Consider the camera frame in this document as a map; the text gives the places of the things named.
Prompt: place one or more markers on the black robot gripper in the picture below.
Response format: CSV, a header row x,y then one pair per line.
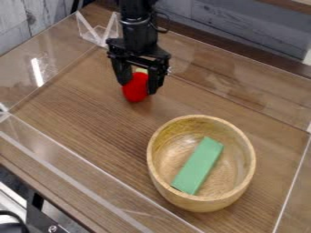
x,y
137,49

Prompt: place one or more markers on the red toy strawberry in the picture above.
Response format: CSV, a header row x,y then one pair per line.
x,y
135,89

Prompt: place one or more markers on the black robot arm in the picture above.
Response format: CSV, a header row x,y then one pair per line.
x,y
135,10

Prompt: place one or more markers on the wooden bowl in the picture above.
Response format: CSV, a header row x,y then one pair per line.
x,y
171,146

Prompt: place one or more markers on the green rectangular block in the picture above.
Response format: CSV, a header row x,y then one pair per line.
x,y
198,166

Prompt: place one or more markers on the clear acrylic corner bracket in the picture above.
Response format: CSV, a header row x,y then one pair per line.
x,y
99,33

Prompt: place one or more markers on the black table leg bracket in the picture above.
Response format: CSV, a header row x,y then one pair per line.
x,y
38,219

